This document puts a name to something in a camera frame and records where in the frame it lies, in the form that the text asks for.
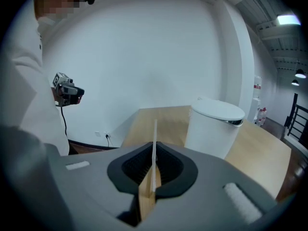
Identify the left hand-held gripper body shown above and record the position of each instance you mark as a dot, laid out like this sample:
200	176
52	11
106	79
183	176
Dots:
63	88

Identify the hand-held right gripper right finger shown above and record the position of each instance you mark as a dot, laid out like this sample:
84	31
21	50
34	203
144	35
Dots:
207	191

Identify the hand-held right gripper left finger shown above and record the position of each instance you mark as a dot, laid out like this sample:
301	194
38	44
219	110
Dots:
86	191

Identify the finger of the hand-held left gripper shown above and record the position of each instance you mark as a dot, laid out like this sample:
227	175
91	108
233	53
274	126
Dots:
80	94

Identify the wooden card holder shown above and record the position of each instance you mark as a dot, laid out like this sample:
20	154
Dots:
146	201

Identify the white card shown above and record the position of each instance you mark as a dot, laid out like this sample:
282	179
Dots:
154	153

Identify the person's white shirt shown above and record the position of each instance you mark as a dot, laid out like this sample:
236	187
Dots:
26	85

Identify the white round lidded bin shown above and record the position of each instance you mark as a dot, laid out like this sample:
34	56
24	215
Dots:
211	129

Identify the white face mask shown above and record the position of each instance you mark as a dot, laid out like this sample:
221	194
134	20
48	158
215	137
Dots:
48	24

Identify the person's head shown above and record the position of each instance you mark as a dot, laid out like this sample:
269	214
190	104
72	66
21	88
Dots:
55	1

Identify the black metal railing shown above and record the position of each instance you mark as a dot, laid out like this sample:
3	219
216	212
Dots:
294	119

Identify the black pendant lamp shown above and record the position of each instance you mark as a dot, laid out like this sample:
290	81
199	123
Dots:
295	82
300	73

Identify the rectangular ceiling light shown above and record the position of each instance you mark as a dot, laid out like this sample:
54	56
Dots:
288	19

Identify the white wall socket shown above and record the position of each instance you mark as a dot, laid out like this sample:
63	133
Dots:
107	134
97	134

